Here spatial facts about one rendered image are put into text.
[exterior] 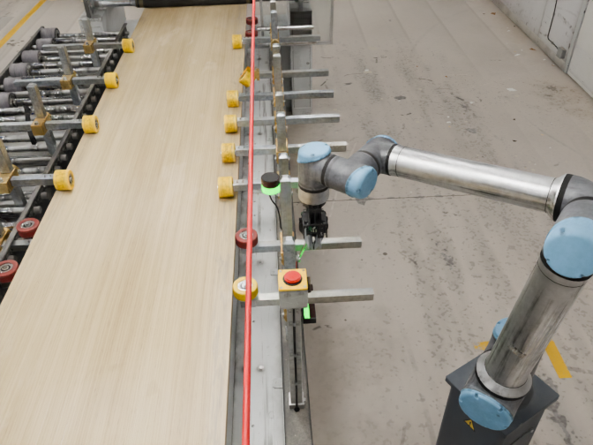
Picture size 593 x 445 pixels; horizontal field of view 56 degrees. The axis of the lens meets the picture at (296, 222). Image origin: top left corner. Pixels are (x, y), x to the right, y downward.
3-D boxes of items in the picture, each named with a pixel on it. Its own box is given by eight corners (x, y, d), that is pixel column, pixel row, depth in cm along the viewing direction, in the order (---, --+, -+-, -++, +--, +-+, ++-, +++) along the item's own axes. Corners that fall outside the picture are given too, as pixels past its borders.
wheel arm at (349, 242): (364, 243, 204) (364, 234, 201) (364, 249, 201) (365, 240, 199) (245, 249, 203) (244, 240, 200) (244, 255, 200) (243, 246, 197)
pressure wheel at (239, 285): (246, 296, 188) (243, 271, 181) (264, 306, 184) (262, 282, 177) (230, 310, 183) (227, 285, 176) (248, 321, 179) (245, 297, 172)
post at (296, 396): (303, 395, 169) (301, 291, 140) (304, 410, 165) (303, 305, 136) (288, 396, 168) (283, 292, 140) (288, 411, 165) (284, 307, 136)
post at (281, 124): (288, 207, 249) (284, 109, 219) (288, 211, 247) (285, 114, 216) (280, 207, 249) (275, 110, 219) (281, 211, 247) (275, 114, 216)
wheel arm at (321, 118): (338, 119, 256) (339, 111, 253) (339, 123, 253) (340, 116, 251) (229, 124, 254) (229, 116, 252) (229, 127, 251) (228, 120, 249)
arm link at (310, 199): (296, 176, 162) (330, 175, 162) (297, 190, 165) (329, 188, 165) (298, 194, 155) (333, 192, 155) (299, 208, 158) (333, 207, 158)
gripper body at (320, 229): (302, 240, 165) (302, 208, 157) (300, 222, 172) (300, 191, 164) (327, 239, 165) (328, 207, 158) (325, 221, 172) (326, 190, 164)
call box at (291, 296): (306, 290, 142) (305, 267, 137) (308, 310, 136) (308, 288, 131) (279, 291, 142) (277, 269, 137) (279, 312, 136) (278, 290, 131)
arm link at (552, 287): (520, 400, 166) (639, 212, 116) (499, 444, 155) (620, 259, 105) (472, 373, 172) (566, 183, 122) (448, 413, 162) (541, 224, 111)
